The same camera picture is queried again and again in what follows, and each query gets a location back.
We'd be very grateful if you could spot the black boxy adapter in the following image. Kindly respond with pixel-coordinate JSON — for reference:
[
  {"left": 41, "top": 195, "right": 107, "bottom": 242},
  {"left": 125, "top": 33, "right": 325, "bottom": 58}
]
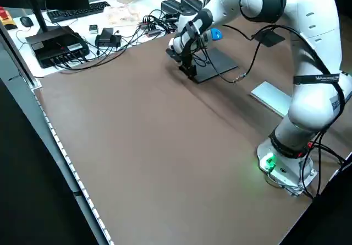
[{"left": 95, "top": 28, "right": 122, "bottom": 48}]

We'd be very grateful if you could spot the grey laptop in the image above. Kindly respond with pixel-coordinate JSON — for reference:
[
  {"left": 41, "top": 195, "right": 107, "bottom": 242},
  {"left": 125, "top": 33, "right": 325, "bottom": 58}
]
[{"left": 166, "top": 46, "right": 239, "bottom": 84}]

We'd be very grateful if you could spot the black mouse pad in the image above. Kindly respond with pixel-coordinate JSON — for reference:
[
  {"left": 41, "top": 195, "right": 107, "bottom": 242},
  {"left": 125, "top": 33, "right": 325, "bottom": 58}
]
[{"left": 254, "top": 31, "right": 285, "bottom": 48}]

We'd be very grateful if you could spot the black dock box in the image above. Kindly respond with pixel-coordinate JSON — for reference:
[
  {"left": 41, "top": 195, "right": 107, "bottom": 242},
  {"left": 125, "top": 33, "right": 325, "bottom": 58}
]
[{"left": 25, "top": 26, "right": 90, "bottom": 69}]

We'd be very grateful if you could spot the black keyboard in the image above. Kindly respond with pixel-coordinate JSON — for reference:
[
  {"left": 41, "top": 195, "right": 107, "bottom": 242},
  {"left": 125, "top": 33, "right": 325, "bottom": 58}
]
[{"left": 46, "top": 1, "right": 112, "bottom": 23}]

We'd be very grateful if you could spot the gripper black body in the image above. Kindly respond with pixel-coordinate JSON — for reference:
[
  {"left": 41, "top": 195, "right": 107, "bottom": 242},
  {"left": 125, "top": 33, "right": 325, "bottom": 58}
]
[{"left": 180, "top": 41, "right": 204, "bottom": 64}]

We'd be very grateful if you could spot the black finned power supply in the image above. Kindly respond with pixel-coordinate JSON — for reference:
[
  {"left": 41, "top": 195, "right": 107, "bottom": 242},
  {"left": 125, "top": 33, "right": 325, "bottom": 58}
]
[
  {"left": 180, "top": 0, "right": 204, "bottom": 12},
  {"left": 161, "top": 0, "right": 183, "bottom": 14}
]

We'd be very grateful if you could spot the grey table edge rail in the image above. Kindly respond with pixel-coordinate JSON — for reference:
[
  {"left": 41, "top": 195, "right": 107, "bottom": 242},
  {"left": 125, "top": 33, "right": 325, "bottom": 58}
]
[{"left": 31, "top": 86, "right": 116, "bottom": 245}]

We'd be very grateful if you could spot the blue desk lamp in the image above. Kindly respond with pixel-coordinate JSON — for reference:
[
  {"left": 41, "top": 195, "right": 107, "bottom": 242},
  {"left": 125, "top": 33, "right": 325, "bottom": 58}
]
[{"left": 210, "top": 27, "right": 224, "bottom": 41}]

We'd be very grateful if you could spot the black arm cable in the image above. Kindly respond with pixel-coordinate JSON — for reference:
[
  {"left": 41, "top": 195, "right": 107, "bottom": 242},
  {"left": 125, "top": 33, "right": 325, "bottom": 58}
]
[{"left": 196, "top": 24, "right": 346, "bottom": 124}]

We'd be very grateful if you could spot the silver flat tablet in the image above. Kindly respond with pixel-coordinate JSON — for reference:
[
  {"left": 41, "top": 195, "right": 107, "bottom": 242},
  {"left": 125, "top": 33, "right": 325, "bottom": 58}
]
[{"left": 249, "top": 80, "right": 293, "bottom": 118}]

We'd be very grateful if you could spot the red emergency stop button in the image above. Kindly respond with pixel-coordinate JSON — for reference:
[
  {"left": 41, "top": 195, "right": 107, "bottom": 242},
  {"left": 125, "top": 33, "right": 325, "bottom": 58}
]
[{"left": 0, "top": 7, "right": 18, "bottom": 31}]

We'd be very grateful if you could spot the grey usb hub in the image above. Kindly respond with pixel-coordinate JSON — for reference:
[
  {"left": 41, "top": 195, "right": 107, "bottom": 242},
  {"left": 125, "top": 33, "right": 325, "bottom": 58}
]
[{"left": 139, "top": 21, "right": 163, "bottom": 38}]

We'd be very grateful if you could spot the clear bag with paper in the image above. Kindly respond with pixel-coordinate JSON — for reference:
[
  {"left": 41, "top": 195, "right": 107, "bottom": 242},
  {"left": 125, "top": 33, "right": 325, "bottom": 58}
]
[{"left": 103, "top": 4, "right": 141, "bottom": 27}]

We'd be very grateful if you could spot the black computer mouse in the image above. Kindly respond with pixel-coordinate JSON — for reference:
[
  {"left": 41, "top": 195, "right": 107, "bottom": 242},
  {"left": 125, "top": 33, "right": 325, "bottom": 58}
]
[{"left": 19, "top": 15, "right": 34, "bottom": 28}]

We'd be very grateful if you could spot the black monitor stand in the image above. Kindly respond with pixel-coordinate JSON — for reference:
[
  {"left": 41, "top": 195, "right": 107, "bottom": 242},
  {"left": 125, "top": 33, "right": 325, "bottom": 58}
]
[{"left": 27, "top": 5, "right": 50, "bottom": 35}]

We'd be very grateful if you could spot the grey aluminium corner post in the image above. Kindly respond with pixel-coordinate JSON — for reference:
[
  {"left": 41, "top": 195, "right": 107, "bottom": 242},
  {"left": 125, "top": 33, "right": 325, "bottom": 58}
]
[{"left": 0, "top": 21, "right": 42, "bottom": 90}]

